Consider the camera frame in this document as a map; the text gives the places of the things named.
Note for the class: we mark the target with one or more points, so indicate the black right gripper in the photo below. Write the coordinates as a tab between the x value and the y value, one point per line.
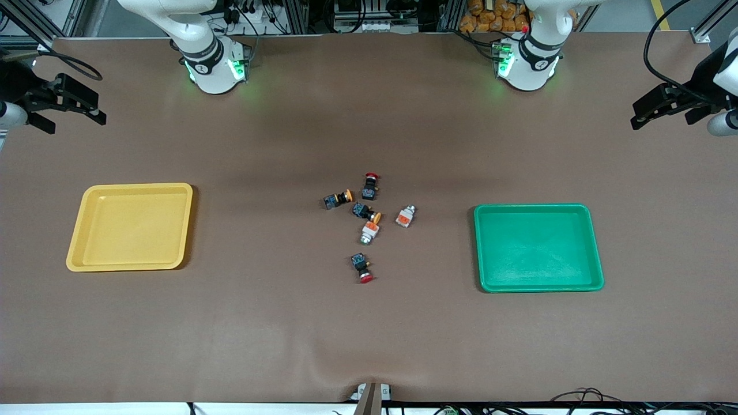
17	84

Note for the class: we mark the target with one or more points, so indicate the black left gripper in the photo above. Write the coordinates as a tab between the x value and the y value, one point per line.
699	84

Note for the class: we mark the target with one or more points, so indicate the yellow push button black body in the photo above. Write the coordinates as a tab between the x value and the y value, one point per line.
332	201
362	210

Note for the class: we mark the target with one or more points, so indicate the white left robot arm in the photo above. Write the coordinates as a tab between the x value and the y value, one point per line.
533	69

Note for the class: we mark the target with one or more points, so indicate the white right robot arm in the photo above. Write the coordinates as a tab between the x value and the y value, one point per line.
202	34

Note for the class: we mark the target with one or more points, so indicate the yellow plastic tray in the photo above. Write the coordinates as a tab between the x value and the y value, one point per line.
130	227

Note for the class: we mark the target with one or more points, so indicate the green plastic tray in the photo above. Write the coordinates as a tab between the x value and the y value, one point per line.
536	248

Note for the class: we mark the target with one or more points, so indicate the bag of orange items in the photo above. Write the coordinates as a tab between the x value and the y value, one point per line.
493	16

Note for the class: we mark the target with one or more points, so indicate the red mushroom button black body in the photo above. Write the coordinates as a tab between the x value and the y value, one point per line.
360	262
369	190

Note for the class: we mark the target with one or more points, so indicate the white power strip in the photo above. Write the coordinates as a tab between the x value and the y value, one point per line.
369	26

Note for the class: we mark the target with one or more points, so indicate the green terminal connector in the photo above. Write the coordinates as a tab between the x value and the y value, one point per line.
447	411

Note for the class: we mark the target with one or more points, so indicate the aluminium frame profile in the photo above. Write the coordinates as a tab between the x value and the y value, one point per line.
69	17
706	26

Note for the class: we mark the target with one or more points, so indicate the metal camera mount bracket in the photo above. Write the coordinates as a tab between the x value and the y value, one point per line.
371	399

